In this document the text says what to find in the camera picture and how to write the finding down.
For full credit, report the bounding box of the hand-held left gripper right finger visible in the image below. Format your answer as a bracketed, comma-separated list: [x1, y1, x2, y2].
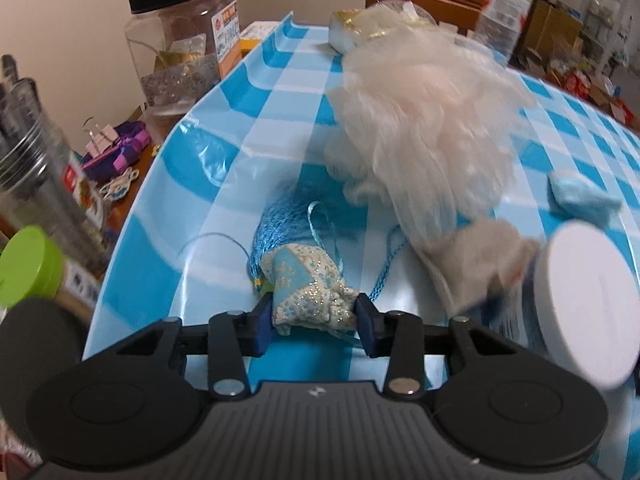
[355, 296, 546, 397]

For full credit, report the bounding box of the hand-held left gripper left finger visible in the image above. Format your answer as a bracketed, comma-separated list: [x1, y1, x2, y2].
[85, 294, 273, 402]

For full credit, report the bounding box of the blue tasselled sachet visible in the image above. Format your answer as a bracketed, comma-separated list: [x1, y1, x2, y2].
[180, 197, 408, 348]

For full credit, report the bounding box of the beige cloth piece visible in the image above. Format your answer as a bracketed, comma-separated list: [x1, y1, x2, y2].
[410, 217, 543, 311]

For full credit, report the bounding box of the pale pink bath pouf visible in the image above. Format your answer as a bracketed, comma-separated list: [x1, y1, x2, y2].
[325, 2, 538, 241]

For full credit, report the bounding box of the light blue foam piece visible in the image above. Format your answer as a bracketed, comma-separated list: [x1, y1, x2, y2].
[547, 171, 623, 221]

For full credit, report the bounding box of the blue checked tablecloth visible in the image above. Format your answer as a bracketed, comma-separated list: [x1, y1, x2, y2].
[82, 10, 640, 480]

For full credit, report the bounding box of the purple woven box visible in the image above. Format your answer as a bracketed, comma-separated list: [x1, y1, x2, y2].
[81, 121, 151, 181]

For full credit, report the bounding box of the plastic jar with white lid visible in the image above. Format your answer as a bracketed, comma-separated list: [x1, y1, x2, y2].
[520, 221, 640, 391]

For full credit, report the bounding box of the round black lid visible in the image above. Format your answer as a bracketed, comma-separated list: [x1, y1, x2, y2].
[0, 297, 93, 411]

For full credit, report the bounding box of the green-lidded bottle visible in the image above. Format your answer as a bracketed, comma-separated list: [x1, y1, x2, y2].
[0, 226, 68, 311]

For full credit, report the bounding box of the pink binder clip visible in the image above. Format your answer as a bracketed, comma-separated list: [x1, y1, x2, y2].
[82, 117, 119, 153]

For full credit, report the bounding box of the pen holder with pens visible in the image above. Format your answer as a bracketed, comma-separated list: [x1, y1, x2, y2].
[0, 55, 113, 281]

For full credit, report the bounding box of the yellow cardboard packet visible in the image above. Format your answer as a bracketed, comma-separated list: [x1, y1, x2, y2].
[240, 22, 276, 58]

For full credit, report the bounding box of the gold foil packet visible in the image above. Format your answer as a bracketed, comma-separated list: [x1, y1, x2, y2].
[328, 2, 441, 56]

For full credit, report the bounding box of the clear jar with black lid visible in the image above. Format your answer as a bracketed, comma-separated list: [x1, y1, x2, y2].
[124, 0, 241, 118]

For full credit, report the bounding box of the red shopping bag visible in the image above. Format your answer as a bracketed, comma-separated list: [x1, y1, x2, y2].
[565, 67, 606, 101]

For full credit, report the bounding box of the yellow wooden cabinet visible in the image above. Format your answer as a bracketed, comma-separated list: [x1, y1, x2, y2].
[522, 0, 583, 66]

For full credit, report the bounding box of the clear plastic water bottle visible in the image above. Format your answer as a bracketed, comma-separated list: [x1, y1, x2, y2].
[472, 0, 533, 63]

